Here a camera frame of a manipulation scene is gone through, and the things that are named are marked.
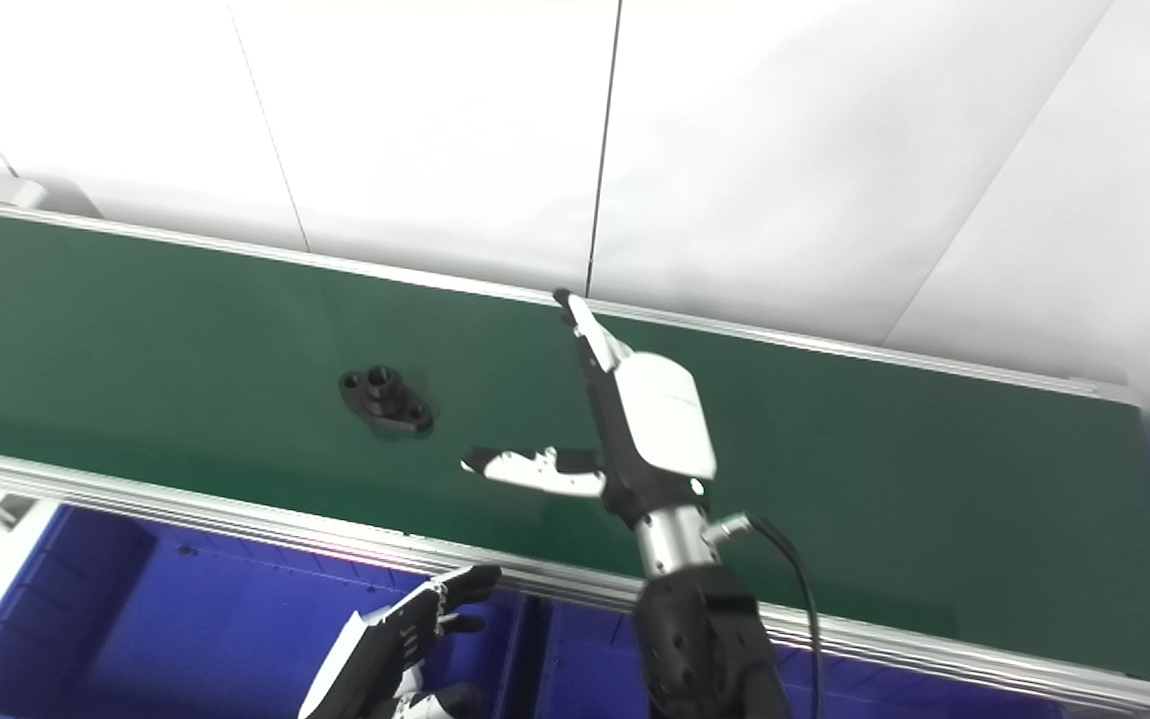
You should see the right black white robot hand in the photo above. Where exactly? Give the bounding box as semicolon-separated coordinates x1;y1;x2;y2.
460;288;719;525

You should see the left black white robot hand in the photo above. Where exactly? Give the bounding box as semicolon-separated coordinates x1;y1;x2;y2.
297;564;503;719

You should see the black flanged plastic part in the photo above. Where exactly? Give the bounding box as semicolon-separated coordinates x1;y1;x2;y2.
338;365;435;436

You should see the blue plastic bin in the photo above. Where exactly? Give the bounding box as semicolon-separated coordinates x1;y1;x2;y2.
535;599;1150;719
0;502;546;719

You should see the green conveyor belt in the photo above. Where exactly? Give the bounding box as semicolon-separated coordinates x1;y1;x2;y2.
0;207;1150;690
0;168;1150;719

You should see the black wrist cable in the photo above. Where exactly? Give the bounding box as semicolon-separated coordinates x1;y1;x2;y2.
710;511;826;719

